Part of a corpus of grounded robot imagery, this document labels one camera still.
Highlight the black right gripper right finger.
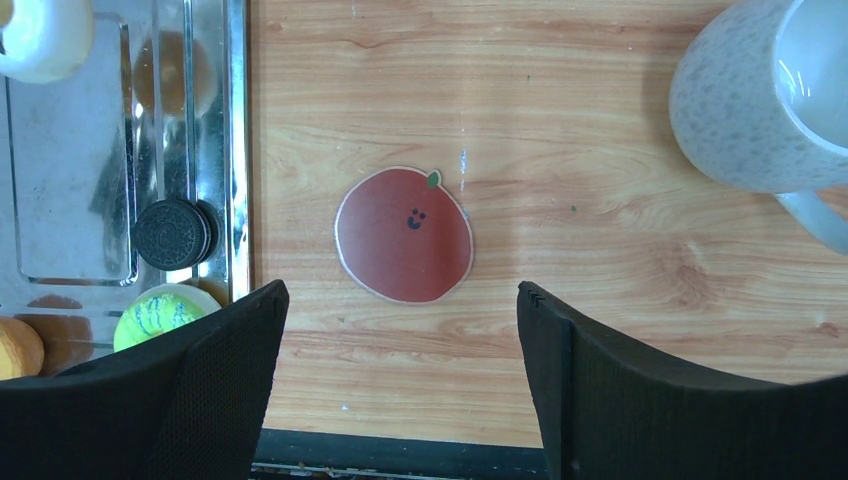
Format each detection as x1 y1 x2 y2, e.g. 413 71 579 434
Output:
517 281 847 479

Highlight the white chocolate drizzle donut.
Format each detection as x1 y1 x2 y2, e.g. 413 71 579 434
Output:
1 0 94 84

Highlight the metal tray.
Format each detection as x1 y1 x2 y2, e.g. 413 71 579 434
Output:
1 1 251 376

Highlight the black round cookie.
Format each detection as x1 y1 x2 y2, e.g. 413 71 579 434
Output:
130 198 220 272

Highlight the white cup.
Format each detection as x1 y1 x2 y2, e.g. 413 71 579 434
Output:
669 0 847 253

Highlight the red round coaster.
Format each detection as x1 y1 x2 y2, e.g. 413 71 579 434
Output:
334 166 474 305

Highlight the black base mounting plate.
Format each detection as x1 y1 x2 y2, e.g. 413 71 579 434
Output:
254 429 548 479

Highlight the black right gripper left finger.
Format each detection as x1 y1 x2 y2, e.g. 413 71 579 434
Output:
1 280 289 479

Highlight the green glazed donut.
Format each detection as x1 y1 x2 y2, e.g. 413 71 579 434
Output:
113 283 221 352

